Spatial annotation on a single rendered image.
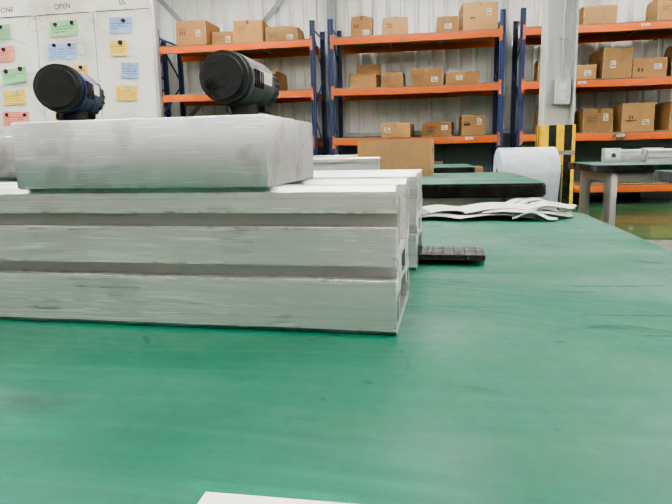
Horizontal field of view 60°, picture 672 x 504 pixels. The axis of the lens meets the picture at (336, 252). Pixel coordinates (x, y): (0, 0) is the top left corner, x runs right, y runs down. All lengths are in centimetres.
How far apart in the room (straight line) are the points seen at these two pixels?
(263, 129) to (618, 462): 23
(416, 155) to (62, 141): 214
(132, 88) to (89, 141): 333
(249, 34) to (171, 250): 1022
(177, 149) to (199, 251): 6
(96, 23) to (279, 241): 355
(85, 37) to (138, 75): 39
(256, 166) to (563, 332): 20
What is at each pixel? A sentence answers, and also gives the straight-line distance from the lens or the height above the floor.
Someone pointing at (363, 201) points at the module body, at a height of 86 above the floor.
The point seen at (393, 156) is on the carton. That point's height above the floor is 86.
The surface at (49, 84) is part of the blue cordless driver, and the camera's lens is 82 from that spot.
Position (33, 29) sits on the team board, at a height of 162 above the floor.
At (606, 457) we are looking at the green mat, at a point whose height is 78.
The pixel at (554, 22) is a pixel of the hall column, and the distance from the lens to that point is 632.
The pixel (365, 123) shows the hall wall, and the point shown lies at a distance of 1099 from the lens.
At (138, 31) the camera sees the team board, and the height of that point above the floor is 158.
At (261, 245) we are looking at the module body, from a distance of 34.
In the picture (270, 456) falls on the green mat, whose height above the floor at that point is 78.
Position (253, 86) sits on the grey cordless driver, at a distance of 70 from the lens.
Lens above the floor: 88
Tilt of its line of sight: 10 degrees down
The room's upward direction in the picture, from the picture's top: 1 degrees counter-clockwise
